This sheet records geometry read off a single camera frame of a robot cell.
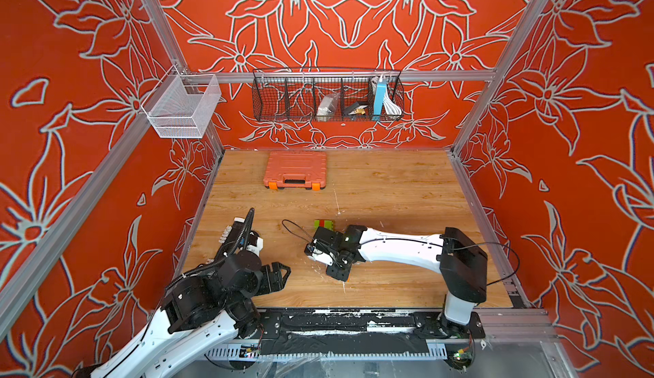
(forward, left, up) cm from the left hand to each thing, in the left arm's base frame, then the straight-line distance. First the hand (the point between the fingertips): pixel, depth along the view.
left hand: (282, 272), depth 67 cm
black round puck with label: (+5, +7, +11) cm, 14 cm away
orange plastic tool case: (+48, +5, -12) cm, 49 cm away
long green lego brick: (+24, -11, -14) cm, 30 cm away
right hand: (+6, -13, -12) cm, 19 cm away
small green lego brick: (+23, -7, -13) cm, 27 cm away
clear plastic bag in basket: (+54, -8, +16) cm, 57 cm away
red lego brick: (+23, -9, -14) cm, 28 cm away
